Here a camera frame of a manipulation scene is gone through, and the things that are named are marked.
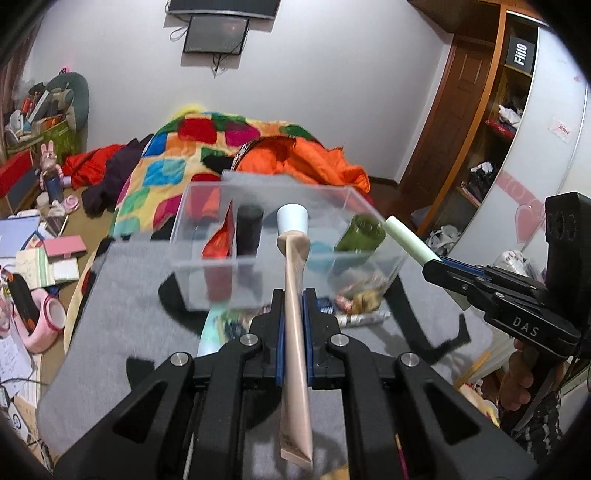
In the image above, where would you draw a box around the beige cosmetic tube white cap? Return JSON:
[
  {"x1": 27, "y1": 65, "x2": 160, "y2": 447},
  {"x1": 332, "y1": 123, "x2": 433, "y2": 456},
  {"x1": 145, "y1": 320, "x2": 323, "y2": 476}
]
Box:
[{"x1": 276, "y1": 203, "x2": 314, "y2": 471}]

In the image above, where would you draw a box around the pale green white tube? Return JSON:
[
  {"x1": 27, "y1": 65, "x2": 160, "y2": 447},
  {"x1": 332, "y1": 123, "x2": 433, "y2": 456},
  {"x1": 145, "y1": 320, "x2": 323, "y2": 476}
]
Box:
[{"x1": 383, "y1": 216, "x2": 440, "y2": 267}]

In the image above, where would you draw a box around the green glass bottle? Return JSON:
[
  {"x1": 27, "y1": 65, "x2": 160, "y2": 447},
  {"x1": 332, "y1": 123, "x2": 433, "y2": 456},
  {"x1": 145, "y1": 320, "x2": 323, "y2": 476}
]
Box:
[{"x1": 334, "y1": 214, "x2": 386, "y2": 252}]

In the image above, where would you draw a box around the red packet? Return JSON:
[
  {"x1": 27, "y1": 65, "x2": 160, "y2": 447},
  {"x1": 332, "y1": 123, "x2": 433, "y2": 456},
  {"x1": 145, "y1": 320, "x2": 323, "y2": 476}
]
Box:
[{"x1": 201, "y1": 201, "x2": 235, "y2": 259}]

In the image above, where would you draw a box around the black-capped dark bottle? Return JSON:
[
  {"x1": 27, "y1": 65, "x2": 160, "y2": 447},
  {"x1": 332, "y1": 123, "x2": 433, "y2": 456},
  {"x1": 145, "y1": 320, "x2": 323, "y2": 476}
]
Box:
[{"x1": 235, "y1": 204, "x2": 264, "y2": 256}]

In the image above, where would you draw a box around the mint green bottle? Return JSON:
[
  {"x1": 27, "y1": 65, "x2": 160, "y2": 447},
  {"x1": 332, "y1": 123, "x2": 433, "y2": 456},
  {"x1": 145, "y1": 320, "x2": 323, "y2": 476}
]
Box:
[{"x1": 197, "y1": 306, "x2": 245, "y2": 357}]

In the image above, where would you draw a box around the person's right hand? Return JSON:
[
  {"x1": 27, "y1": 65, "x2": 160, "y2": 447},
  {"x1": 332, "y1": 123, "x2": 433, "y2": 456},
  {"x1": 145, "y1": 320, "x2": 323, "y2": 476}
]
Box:
[{"x1": 499, "y1": 340, "x2": 534, "y2": 411}]

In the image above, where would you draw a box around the blue toothpaste box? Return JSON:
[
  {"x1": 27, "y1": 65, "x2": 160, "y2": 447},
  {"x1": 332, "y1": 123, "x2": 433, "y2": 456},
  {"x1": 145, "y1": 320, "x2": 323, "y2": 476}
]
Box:
[{"x1": 317, "y1": 297, "x2": 335, "y2": 315}]

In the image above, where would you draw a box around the clear plastic storage box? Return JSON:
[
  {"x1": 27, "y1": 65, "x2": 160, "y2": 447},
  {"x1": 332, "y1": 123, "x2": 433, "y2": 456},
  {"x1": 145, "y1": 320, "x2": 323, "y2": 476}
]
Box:
[{"x1": 168, "y1": 182, "x2": 407, "y2": 311}]

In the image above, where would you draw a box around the orange down jacket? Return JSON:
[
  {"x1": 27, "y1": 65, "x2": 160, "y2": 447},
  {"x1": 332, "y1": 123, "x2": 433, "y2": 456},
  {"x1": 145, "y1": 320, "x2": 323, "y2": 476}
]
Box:
[{"x1": 232, "y1": 136, "x2": 370, "y2": 195}]

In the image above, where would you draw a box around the brown wooden door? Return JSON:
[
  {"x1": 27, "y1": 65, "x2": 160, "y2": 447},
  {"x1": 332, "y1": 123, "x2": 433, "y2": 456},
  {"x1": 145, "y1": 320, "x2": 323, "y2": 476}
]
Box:
[{"x1": 399, "y1": 38, "x2": 493, "y2": 229}]

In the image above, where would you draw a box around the grey black patterned blanket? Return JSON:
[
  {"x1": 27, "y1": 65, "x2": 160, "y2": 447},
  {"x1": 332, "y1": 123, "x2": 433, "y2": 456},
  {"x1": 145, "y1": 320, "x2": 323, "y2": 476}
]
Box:
[{"x1": 37, "y1": 232, "x2": 493, "y2": 455}]

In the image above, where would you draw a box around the wooden open shelf unit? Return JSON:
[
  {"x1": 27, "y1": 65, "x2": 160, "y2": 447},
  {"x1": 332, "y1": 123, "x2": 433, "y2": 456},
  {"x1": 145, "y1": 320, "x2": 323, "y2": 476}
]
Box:
[{"x1": 412, "y1": 1, "x2": 543, "y2": 238}]

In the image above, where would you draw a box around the colourful patchwork quilt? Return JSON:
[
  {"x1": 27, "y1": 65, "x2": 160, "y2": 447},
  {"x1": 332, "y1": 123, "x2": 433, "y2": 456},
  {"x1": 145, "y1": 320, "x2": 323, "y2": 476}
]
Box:
[{"x1": 64, "y1": 106, "x2": 322, "y2": 343}]

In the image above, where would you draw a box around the dark purple garment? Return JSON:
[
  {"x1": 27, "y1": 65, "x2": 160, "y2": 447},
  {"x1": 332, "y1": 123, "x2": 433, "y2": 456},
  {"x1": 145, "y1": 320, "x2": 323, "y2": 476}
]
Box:
[{"x1": 81, "y1": 134, "x2": 152, "y2": 218}]

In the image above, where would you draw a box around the black FiiO box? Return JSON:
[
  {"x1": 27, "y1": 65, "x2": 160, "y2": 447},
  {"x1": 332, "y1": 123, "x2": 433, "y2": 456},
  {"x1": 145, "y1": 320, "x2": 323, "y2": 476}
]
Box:
[{"x1": 505, "y1": 35, "x2": 536, "y2": 76}]

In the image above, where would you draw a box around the pink notebook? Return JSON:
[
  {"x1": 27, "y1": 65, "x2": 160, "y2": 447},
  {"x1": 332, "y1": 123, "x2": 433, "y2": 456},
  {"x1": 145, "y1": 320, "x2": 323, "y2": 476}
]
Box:
[{"x1": 43, "y1": 235, "x2": 87, "y2": 259}]

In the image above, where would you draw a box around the pink round device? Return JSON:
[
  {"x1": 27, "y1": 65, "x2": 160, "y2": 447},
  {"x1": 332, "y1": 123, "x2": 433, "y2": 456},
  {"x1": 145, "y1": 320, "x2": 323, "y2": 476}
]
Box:
[{"x1": 19, "y1": 289, "x2": 66, "y2": 354}]

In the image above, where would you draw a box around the red jacket on floor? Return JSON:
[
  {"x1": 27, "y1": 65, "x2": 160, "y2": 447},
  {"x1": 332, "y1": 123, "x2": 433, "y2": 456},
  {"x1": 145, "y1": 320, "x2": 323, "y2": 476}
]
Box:
[{"x1": 62, "y1": 144, "x2": 124, "y2": 189}]

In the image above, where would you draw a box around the blue booklet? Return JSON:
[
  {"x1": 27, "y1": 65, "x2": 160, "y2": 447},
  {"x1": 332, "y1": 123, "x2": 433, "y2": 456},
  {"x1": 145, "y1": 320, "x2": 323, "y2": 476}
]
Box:
[{"x1": 0, "y1": 216, "x2": 42, "y2": 258}]

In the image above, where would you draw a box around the green bag of clutter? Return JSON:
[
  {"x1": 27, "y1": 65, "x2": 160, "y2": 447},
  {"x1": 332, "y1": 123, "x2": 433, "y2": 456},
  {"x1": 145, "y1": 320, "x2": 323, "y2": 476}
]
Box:
[{"x1": 1, "y1": 113, "x2": 81, "y2": 163}]

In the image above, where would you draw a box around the red rectangular box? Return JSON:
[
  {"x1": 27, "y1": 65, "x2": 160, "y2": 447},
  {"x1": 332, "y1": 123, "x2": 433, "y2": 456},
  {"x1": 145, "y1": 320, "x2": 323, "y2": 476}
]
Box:
[{"x1": 0, "y1": 149, "x2": 33, "y2": 198}]

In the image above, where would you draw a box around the grey neck pillow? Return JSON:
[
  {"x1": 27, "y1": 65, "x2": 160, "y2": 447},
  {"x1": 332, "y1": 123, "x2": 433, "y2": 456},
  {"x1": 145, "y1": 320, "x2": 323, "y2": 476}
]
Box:
[{"x1": 46, "y1": 72, "x2": 89, "y2": 132}]

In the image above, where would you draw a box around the small wall-mounted monitor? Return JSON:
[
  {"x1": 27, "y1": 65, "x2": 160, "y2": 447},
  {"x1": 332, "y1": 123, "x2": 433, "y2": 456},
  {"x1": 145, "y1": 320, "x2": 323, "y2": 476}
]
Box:
[{"x1": 183, "y1": 15, "x2": 249, "y2": 55}]

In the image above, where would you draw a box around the wall-mounted black television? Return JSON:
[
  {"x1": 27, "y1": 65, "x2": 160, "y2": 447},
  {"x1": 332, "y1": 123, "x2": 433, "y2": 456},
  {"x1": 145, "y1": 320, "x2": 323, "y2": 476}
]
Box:
[{"x1": 167, "y1": 0, "x2": 280, "y2": 20}]

